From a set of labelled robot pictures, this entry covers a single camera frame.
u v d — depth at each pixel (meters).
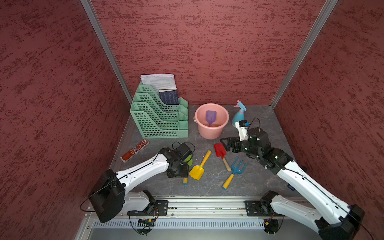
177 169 0.67
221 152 0.95
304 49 0.87
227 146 0.65
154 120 0.98
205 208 0.76
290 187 0.48
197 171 0.86
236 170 0.88
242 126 0.63
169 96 1.07
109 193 0.40
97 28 0.78
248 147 0.60
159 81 1.02
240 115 1.00
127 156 0.90
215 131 0.96
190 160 0.69
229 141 0.63
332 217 0.39
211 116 1.03
